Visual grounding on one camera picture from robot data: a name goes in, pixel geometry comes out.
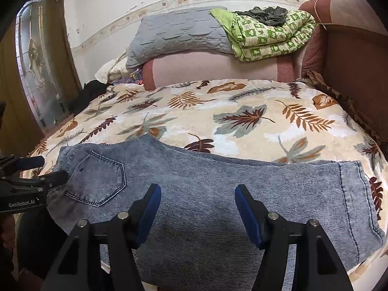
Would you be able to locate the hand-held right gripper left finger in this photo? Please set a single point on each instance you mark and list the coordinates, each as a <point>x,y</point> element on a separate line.
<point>151,206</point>

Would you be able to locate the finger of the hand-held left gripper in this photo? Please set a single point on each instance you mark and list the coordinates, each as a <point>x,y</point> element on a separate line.
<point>56,178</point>
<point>30,162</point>

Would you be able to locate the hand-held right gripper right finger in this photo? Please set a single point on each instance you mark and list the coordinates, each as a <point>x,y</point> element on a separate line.
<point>246,215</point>

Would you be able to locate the blue denim pants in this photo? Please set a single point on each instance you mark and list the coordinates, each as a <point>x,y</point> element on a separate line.
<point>197,188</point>

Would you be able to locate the leaf print blanket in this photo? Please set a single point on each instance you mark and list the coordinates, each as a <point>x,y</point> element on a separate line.
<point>242,133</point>

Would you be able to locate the black crumpled cloth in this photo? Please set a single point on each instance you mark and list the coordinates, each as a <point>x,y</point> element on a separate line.
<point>86,95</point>

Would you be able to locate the wooden door with glass panel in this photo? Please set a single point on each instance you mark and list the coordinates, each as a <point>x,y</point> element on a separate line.
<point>39,60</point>

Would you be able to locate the white crumpled cloth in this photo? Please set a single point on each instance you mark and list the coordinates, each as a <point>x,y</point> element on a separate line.
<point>110,71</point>

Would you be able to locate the purple cloth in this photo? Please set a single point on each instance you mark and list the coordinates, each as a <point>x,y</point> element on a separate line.
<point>130,77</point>

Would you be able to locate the green patterned quilt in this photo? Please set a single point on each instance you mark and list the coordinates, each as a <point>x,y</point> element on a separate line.
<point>266,42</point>

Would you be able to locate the grey quilted pillow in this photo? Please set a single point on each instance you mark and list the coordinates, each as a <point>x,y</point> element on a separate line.
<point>175,33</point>

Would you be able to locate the brown headboard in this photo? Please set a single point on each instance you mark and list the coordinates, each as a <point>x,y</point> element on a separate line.
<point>354,66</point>

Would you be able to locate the dark grey garment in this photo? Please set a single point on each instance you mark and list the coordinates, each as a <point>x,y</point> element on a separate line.
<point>266,15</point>

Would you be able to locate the pink and maroon headboard cushion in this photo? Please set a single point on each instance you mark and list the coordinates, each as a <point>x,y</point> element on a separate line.
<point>348,9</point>

